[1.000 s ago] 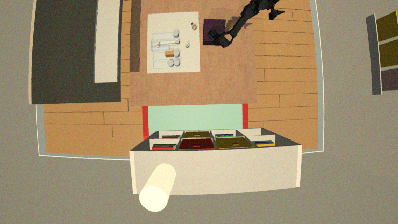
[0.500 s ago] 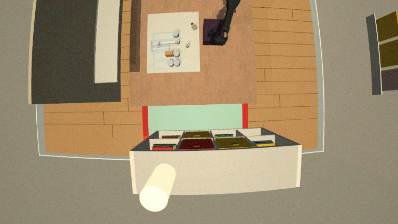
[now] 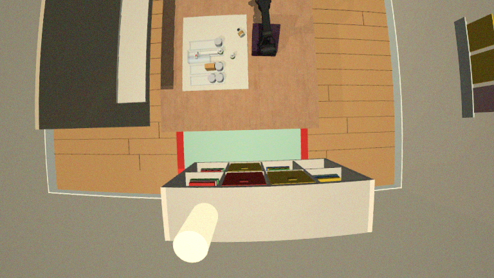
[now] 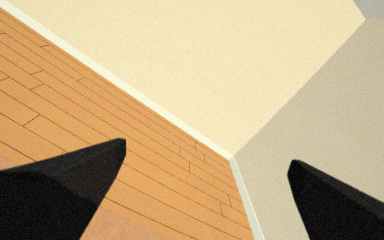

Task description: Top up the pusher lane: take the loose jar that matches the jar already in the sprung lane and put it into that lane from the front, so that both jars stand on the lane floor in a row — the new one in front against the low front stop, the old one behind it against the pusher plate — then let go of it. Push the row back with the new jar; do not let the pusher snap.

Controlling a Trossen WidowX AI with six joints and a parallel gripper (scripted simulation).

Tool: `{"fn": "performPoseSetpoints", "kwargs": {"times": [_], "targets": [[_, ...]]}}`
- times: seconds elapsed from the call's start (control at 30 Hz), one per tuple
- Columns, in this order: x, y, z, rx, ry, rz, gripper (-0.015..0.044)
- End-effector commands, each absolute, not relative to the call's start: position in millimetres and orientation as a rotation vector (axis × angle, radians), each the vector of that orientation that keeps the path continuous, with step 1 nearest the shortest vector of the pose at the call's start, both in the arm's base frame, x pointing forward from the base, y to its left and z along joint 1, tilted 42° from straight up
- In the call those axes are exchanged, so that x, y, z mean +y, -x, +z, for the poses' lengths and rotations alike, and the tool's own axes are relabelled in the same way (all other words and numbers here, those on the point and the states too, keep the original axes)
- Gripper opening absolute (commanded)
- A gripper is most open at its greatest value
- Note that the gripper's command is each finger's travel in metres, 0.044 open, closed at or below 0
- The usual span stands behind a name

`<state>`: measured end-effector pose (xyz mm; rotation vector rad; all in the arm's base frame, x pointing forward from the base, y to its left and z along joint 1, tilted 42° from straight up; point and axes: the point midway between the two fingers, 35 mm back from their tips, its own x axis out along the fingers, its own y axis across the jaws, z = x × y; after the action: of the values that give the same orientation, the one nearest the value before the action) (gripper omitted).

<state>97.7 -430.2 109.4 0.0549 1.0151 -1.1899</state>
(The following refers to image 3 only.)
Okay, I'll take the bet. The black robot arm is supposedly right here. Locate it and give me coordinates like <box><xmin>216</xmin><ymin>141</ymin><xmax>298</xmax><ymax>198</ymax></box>
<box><xmin>255</xmin><ymin>0</ymin><xmax>276</xmax><ymax>55</ymax></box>

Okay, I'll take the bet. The orange-brown box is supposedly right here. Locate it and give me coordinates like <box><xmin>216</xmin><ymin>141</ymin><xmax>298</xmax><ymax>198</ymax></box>
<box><xmin>205</xmin><ymin>63</ymin><xmax>216</xmax><ymax>71</ymax></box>

